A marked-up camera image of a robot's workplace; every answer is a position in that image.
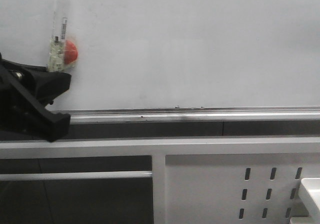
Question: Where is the white whiteboard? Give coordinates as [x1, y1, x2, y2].
[0, 0, 320, 111]

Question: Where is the red round magnet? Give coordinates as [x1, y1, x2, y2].
[64, 40, 78, 64]

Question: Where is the white metal shelf frame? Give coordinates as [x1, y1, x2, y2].
[0, 137, 320, 224]

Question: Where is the white plastic bin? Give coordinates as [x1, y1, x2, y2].
[298, 178, 320, 224]

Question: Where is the white whiteboard marker pen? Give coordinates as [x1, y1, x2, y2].
[47, 0, 71, 72]

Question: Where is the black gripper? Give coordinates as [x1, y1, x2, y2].
[0, 58, 72, 142]

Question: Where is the aluminium whiteboard tray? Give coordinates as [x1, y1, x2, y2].
[67, 106, 320, 124]

